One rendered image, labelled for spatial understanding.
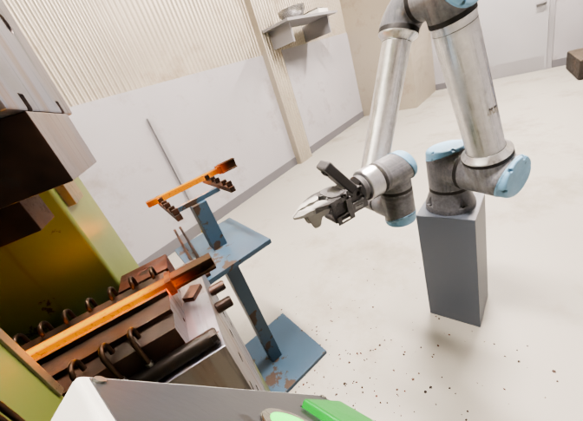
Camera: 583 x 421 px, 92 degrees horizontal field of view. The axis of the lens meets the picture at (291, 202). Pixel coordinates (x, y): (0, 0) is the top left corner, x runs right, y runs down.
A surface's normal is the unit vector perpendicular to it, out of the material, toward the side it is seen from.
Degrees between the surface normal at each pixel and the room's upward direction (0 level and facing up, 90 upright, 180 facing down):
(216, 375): 90
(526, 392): 0
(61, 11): 90
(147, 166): 90
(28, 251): 90
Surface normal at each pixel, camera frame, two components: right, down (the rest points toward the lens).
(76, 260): 0.43, 0.25
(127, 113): 0.74, 0.05
